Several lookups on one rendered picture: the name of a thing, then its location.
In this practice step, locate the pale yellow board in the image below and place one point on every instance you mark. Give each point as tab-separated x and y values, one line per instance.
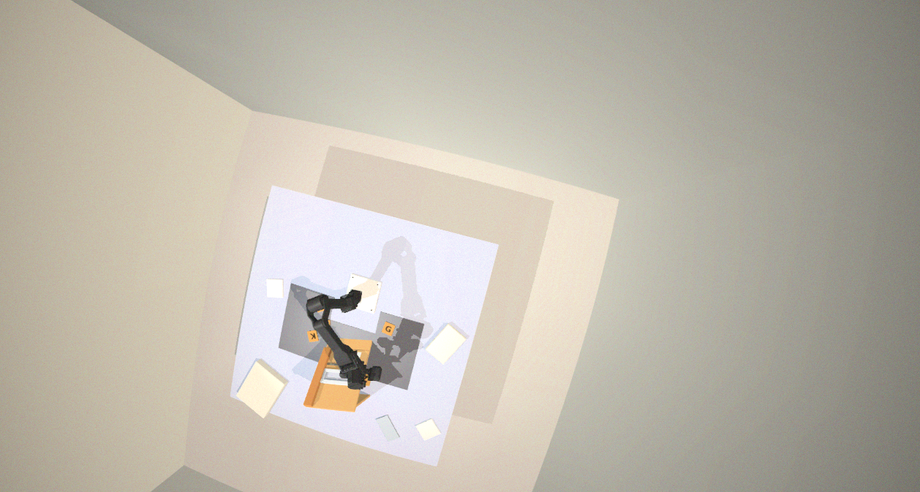
327	390

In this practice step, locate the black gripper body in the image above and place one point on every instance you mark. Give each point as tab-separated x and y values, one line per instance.
374	373

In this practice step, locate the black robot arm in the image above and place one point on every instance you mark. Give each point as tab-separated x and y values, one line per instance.
343	354

